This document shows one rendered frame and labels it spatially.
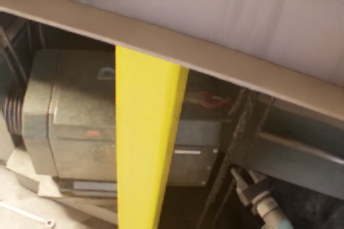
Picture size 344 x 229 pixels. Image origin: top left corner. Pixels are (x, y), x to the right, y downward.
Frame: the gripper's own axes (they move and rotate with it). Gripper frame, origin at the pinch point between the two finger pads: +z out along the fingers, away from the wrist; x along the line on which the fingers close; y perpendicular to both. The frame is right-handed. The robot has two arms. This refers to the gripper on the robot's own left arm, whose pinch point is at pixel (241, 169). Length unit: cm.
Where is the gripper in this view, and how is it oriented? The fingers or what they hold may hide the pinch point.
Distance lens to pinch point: 175.9
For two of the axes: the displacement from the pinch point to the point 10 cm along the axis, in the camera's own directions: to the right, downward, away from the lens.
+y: 0.9, -5.8, -8.1
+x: -8.7, 3.5, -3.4
